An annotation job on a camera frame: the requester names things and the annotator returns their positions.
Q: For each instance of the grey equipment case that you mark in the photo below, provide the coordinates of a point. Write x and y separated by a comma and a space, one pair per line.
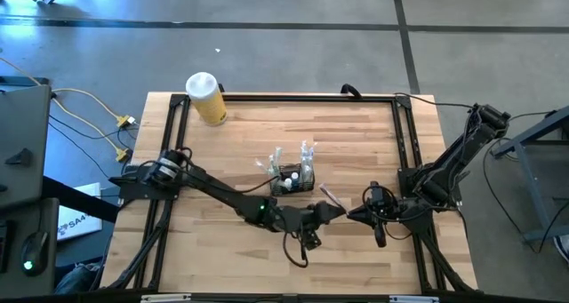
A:
26, 125

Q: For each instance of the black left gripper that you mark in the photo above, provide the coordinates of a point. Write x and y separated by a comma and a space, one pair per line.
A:
311, 218

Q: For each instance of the white printed box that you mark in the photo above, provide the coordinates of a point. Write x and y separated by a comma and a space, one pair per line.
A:
80, 225

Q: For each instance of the green toothbrush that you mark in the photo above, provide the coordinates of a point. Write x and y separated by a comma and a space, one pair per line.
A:
278, 154

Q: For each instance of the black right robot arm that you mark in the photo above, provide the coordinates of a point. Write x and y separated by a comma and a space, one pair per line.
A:
462, 152

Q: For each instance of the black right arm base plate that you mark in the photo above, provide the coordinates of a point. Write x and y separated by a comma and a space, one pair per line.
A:
406, 176

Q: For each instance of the dark side desk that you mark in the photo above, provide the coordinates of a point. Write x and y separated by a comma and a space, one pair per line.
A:
53, 223

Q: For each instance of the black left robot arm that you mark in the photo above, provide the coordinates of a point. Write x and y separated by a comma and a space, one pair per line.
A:
222, 192

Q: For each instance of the blue toothbrush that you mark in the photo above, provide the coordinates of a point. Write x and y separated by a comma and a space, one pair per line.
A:
304, 149

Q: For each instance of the black keyboard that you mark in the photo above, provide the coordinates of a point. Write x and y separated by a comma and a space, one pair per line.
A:
3, 249

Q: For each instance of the yellow wipes canister white lid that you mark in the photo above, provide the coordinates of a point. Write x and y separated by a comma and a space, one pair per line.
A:
209, 103

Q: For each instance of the white table bracket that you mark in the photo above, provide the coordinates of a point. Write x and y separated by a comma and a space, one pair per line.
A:
413, 299
164, 298

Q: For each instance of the black diagonal beam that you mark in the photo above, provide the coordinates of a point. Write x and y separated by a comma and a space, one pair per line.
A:
75, 198

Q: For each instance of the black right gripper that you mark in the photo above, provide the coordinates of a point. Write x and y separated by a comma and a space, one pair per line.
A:
387, 210

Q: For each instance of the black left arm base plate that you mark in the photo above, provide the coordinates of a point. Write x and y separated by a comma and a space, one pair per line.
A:
133, 192

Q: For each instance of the pale toothbrush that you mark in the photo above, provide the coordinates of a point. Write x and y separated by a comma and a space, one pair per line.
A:
311, 154

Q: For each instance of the blue-grey metal cart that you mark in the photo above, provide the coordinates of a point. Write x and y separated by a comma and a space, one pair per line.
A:
547, 123

